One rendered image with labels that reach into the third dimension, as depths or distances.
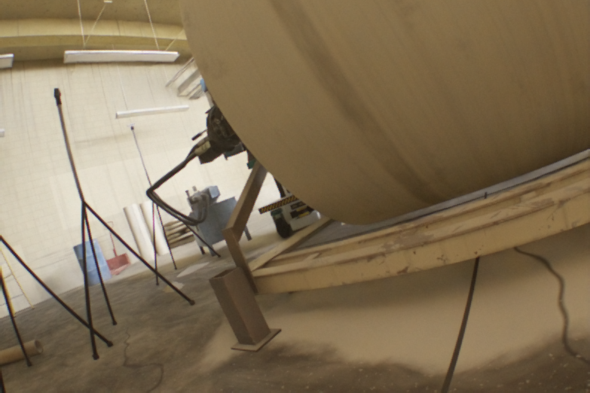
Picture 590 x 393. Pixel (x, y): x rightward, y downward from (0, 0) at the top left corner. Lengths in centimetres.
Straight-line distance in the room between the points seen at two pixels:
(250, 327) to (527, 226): 75
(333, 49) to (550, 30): 50
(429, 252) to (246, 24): 71
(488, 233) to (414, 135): 32
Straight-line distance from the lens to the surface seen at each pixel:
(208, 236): 355
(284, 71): 83
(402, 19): 73
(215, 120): 202
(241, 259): 101
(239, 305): 95
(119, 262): 833
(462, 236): 69
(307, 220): 259
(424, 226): 85
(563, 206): 68
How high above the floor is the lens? 40
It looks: 2 degrees up
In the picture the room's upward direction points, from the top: 22 degrees counter-clockwise
